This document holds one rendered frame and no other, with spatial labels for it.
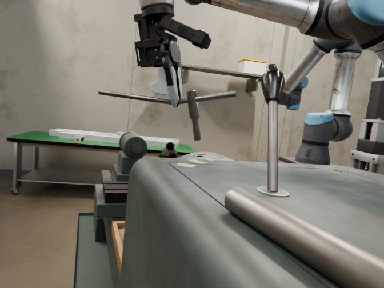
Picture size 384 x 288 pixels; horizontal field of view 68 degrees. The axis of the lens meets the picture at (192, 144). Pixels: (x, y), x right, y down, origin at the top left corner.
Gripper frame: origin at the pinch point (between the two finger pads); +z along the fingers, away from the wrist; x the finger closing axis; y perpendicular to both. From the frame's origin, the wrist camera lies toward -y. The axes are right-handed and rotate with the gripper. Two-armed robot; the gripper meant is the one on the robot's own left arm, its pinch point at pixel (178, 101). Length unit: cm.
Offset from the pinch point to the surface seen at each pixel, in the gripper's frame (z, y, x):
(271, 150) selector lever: 5.7, -20.1, 29.0
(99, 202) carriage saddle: 39, 49, -32
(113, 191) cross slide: 36, 44, -35
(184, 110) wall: 36, 121, -418
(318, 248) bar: 6, -22, 49
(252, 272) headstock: 7, -19, 49
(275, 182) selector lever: 8.8, -20.3, 31.5
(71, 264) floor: 127, 141, -108
